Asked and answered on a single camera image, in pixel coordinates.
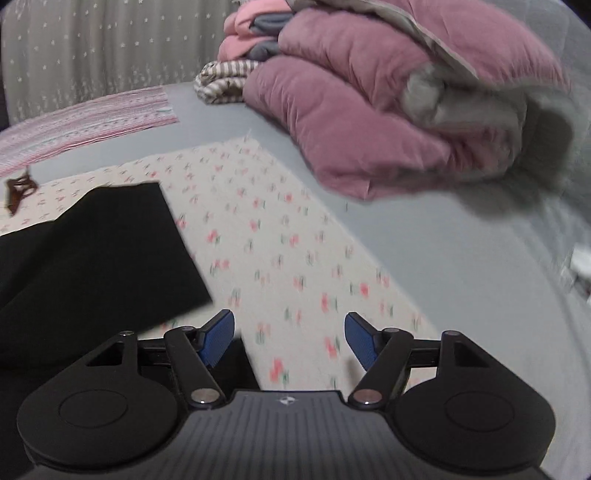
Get grey star curtain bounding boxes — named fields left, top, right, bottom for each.
left=1, top=0, right=238, bottom=124

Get grey white striped garment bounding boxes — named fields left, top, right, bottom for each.
left=193, top=59, right=260, bottom=105

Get pink striped blanket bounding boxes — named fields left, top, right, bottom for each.
left=1, top=86, right=178, bottom=177

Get purple grey folded comforter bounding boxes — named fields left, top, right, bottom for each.
left=243, top=1, right=582, bottom=200

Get cherry print bed sheet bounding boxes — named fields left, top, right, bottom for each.
left=1, top=137, right=438, bottom=393

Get pink folded garment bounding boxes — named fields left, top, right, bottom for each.
left=217, top=0, right=294, bottom=62

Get brown hair claw clip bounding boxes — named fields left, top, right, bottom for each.
left=5, top=168, right=39, bottom=216

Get white small object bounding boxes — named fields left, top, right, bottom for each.
left=560, top=244, right=591, bottom=301

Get black pants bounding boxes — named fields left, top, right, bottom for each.
left=0, top=181, right=263, bottom=480

